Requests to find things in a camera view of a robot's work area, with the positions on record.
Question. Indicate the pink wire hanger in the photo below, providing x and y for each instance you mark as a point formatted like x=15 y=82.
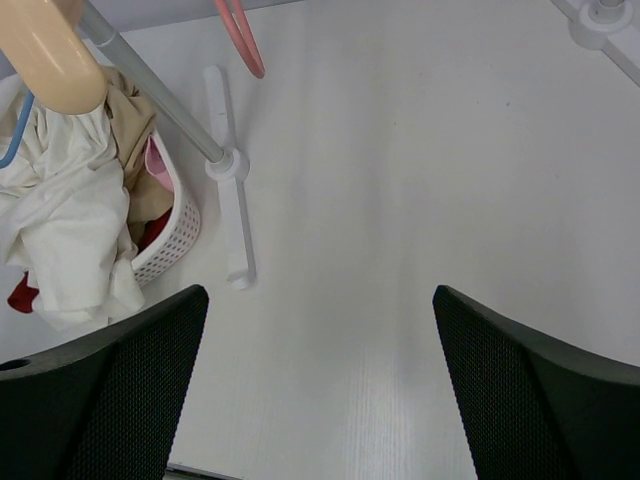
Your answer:
x=236 y=23

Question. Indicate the silver clothes rack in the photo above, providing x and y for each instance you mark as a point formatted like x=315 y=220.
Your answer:
x=606 y=26

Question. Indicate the pink t shirt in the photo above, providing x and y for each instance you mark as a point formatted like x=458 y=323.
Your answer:
x=155 y=165

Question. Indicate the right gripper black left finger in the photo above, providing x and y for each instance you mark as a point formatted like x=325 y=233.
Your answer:
x=105 y=405

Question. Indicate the cream white t shirt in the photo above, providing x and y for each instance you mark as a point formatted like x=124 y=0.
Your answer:
x=64 y=215

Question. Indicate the light blue wire hanger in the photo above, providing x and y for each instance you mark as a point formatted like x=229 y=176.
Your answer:
x=19 y=130

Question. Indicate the beige plastic hanger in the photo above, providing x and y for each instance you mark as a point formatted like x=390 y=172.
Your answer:
x=39 y=39

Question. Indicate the white perforated plastic basket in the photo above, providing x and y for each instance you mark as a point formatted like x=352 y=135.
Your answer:
x=180 y=231

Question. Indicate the beige t shirt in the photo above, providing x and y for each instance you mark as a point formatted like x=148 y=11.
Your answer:
x=132 y=119

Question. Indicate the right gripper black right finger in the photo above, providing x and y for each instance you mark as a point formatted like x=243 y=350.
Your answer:
x=533 y=406

